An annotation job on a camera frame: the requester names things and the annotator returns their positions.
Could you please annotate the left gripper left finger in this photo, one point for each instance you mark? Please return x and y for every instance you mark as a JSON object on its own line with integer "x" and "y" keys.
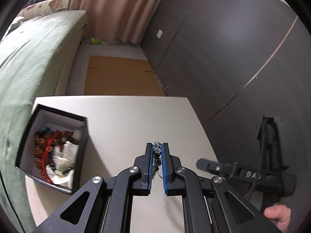
{"x": 133, "y": 181}

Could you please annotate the white wall switch plate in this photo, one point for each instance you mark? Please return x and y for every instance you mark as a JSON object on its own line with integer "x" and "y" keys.
{"x": 159, "y": 34}

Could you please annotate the small green floor object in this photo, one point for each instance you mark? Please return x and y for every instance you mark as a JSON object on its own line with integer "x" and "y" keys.
{"x": 94, "y": 41}

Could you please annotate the floral pillow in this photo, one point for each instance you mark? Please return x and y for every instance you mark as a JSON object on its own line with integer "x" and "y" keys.
{"x": 42, "y": 8}

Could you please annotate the brown cardboard sheet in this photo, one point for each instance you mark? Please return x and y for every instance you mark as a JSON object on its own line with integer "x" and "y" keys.
{"x": 121, "y": 76}

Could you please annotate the pink curtain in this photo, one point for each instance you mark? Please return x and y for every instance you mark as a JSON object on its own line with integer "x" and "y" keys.
{"x": 111, "y": 20}

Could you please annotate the green bed mattress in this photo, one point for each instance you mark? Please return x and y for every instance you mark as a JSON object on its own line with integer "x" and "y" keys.
{"x": 35, "y": 62}

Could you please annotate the white organza pouch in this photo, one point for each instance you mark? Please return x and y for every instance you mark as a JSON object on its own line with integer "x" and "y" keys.
{"x": 60, "y": 157}

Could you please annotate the black jewelry box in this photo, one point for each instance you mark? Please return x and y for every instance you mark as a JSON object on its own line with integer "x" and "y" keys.
{"x": 32, "y": 147}

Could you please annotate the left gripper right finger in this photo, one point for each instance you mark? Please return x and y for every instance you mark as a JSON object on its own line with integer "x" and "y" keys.
{"x": 195, "y": 192}

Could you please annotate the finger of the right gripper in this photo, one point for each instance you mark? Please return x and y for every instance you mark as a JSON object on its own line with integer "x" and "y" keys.
{"x": 226, "y": 170}

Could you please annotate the person's right hand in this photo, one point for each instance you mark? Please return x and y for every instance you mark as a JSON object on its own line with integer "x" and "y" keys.
{"x": 281, "y": 214}

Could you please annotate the dark wardrobe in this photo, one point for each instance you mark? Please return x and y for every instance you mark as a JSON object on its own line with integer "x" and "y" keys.
{"x": 236, "y": 61}

